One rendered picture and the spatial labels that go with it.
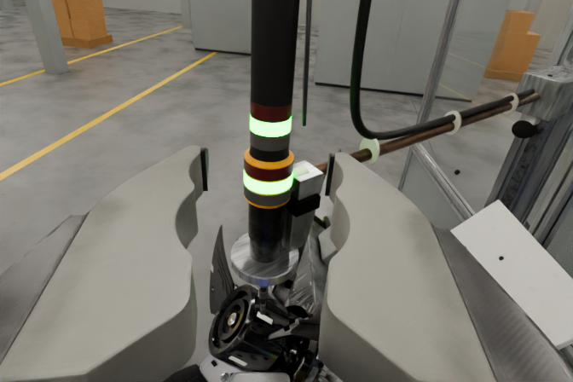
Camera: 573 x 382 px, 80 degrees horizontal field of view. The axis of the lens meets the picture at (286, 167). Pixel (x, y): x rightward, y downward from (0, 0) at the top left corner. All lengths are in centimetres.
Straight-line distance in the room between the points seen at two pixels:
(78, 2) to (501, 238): 832
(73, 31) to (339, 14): 549
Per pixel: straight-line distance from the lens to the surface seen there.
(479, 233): 74
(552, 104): 77
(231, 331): 60
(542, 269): 67
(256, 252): 35
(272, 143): 27
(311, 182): 33
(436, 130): 49
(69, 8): 870
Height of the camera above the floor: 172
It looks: 30 degrees down
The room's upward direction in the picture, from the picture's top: 4 degrees clockwise
